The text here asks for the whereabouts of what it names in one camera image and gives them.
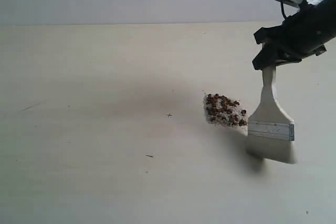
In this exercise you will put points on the scattered rice and brown pellets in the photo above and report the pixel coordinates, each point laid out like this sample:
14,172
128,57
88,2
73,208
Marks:
224,111

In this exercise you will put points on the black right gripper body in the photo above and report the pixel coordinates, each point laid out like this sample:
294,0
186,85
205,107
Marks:
303,35

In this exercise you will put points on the white paint brush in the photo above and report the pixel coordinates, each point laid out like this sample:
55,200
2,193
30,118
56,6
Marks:
271,131

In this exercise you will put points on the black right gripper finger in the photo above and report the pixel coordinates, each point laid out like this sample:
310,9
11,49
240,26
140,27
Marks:
268,36
270,55

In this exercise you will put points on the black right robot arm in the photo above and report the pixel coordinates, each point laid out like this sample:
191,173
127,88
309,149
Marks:
329,7

